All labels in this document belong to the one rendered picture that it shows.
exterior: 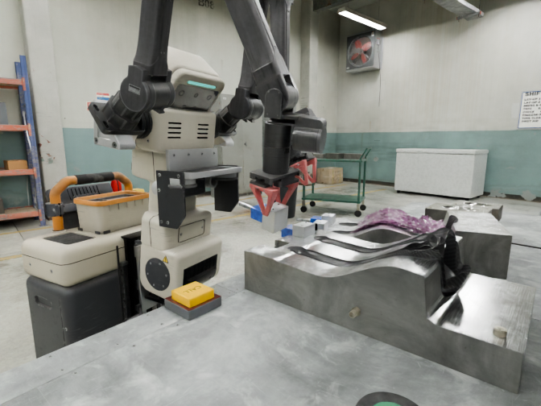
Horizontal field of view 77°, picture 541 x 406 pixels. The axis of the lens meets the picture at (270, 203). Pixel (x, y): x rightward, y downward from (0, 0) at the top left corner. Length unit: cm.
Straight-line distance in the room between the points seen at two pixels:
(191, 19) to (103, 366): 676
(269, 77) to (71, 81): 551
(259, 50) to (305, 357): 55
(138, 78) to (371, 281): 63
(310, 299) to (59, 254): 78
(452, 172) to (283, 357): 688
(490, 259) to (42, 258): 125
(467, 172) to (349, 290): 667
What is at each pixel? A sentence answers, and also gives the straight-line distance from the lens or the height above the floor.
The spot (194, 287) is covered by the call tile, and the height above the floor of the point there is 84.
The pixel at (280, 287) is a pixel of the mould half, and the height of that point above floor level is 83.
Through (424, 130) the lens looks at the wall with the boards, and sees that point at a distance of 846.
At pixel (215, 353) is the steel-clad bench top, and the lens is 59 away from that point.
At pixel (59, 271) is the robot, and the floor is 75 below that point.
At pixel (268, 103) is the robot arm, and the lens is 69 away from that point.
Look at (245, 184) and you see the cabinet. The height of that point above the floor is 24.
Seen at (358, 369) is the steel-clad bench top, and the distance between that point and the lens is 57.
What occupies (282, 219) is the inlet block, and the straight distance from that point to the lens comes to 78.
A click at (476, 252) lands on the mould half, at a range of 97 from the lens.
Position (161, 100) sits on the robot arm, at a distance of 87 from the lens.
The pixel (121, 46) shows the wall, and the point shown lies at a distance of 643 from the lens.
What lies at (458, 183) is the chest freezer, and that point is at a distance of 730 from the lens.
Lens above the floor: 113
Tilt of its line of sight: 11 degrees down
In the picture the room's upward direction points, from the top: straight up
